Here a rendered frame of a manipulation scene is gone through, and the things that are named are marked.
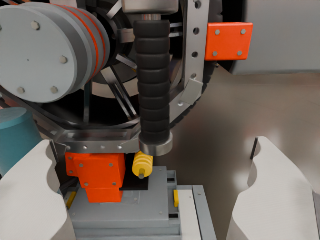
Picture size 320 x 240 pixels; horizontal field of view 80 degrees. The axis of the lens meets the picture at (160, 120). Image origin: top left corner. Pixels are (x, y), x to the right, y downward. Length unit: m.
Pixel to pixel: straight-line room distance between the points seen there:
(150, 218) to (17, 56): 0.68
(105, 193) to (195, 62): 0.45
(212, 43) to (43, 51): 0.30
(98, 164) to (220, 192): 0.84
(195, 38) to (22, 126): 0.37
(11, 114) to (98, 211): 0.55
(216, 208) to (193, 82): 0.84
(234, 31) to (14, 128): 0.45
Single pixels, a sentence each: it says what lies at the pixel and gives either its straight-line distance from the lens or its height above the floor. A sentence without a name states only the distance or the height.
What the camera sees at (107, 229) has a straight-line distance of 0.92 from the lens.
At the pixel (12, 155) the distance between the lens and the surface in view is 0.46.
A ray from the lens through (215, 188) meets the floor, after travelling 1.25.
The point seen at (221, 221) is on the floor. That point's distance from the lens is 1.12.
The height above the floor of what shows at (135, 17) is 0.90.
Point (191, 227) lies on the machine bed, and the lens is 0.98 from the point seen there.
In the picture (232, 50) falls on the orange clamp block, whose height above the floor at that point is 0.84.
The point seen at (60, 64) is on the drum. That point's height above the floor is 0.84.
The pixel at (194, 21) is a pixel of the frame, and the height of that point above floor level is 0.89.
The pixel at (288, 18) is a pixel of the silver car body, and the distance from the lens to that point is 0.65.
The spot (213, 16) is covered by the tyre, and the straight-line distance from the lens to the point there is 0.51.
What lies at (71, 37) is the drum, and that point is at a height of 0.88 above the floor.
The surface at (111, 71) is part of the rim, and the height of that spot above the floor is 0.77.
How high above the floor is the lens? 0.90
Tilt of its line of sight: 28 degrees down
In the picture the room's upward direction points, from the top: 1 degrees counter-clockwise
